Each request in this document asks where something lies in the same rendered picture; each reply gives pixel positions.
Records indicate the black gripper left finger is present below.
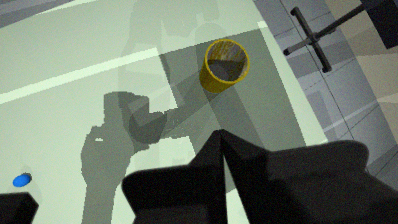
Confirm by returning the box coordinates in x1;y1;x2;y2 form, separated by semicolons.
121;130;228;224

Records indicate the yellow open cylinder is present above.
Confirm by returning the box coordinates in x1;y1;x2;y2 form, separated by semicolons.
199;39;249;94

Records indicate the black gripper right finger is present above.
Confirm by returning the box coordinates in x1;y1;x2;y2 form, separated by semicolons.
219;129;369;224

